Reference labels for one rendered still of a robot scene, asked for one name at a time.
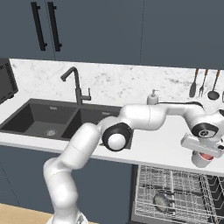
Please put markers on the black toaster oven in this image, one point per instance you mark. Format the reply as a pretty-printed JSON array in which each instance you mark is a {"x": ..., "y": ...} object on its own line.
[{"x": 5, "y": 78}]

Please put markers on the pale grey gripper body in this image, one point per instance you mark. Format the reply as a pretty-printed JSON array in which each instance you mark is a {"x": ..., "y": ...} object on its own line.
[{"x": 198, "y": 145}]

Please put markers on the dark blue cupboard door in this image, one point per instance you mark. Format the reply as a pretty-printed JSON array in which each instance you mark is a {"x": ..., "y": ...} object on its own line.
[
  {"x": 20, "y": 29},
  {"x": 183, "y": 32},
  {"x": 99, "y": 29}
]

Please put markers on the dishwasher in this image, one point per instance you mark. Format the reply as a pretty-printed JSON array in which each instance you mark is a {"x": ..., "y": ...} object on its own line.
[{"x": 133, "y": 192}]

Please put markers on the dark blue lower cupboard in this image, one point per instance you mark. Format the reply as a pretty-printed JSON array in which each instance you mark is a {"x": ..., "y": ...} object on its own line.
[{"x": 110, "y": 189}]

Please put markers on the hanging black ladle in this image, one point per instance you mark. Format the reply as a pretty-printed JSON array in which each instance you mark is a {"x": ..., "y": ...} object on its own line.
[{"x": 213, "y": 94}]

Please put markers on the black tap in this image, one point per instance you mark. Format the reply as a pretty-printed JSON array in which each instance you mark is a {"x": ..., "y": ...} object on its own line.
[{"x": 77, "y": 87}]

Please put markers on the white soap dispenser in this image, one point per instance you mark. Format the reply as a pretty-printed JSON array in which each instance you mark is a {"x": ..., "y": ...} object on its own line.
[{"x": 152, "y": 98}]

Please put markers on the white cup with red inside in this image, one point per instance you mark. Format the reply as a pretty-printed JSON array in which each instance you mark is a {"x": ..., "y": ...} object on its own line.
[{"x": 201, "y": 162}]

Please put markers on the hanging black fork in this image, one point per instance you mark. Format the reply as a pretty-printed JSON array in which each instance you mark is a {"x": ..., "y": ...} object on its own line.
[{"x": 202, "y": 86}]

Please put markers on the hanging black spatula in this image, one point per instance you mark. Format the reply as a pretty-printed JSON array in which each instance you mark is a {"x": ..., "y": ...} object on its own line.
[{"x": 192, "y": 87}]

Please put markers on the dark double sink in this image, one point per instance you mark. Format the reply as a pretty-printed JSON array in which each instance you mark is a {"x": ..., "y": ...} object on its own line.
[{"x": 38, "y": 118}]

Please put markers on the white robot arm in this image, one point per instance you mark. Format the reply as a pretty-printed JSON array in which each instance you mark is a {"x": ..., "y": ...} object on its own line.
[{"x": 73, "y": 151}]

